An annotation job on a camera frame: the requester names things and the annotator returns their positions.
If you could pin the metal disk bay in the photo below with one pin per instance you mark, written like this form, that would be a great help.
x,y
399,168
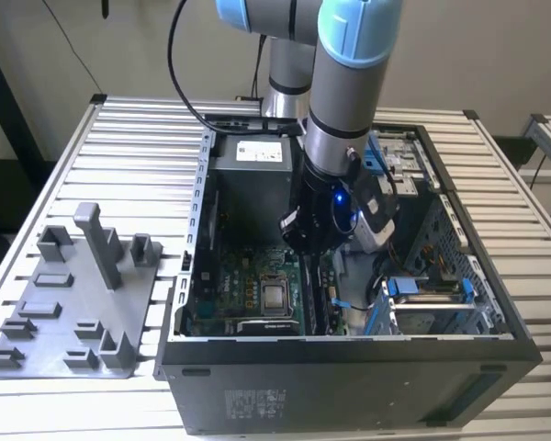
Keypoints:
x,y
422,301

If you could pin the black graphics card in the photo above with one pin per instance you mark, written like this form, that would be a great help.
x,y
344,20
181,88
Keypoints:
x,y
266,327

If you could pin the silver drive cage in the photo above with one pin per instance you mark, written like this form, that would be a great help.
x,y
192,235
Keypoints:
x,y
406,184

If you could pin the black RAM slot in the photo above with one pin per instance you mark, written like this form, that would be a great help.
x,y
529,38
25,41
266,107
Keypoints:
x,y
308,298

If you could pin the black slanted post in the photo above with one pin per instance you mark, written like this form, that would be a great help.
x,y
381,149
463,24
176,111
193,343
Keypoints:
x,y
9,92

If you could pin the blue plastic drive latch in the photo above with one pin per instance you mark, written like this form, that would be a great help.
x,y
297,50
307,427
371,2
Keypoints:
x,y
375,158

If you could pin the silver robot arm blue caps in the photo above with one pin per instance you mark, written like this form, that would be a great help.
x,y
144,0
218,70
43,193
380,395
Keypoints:
x,y
349,92

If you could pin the black box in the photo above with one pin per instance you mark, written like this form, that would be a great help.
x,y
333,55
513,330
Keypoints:
x,y
514,151

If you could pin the grey plastic parts rack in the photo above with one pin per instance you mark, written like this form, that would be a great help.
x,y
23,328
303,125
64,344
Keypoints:
x,y
87,312

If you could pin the small black hanging object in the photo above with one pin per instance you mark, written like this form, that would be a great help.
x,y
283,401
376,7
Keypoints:
x,y
105,9

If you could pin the black open PC case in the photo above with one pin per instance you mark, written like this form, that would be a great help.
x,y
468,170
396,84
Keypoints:
x,y
303,399

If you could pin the grey power supply unit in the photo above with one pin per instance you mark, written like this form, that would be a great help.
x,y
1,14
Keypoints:
x,y
248,202

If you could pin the black CPU socket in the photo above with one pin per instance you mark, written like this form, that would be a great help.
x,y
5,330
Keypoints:
x,y
268,278

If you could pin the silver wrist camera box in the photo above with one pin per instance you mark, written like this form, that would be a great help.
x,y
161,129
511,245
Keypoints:
x,y
376,216

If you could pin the green motherboard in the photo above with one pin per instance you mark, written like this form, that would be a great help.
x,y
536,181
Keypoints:
x,y
239,275

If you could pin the silver CPU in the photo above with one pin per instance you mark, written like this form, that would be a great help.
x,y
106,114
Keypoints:
x,y
275,298

